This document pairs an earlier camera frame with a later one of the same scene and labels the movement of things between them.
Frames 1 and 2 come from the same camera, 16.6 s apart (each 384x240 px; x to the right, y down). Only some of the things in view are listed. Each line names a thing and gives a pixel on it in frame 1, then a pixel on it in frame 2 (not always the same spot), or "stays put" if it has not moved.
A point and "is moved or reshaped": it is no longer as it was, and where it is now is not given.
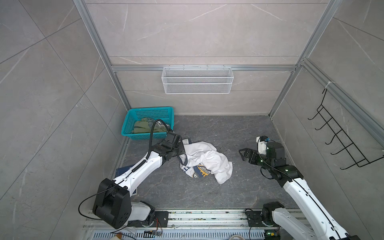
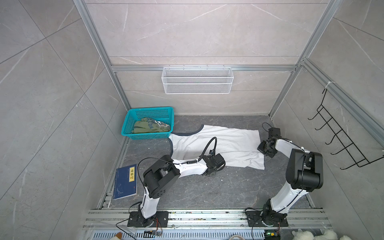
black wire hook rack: [359, 158] stays put
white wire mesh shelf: [197, 80] stays put
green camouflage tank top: [144, 125] stays put
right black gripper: [254, 153] -> [261, 148]
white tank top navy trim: [201, 159] is moved or reshaped
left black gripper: [181, 148] -> [216, 171]
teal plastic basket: [165, 113] stays put
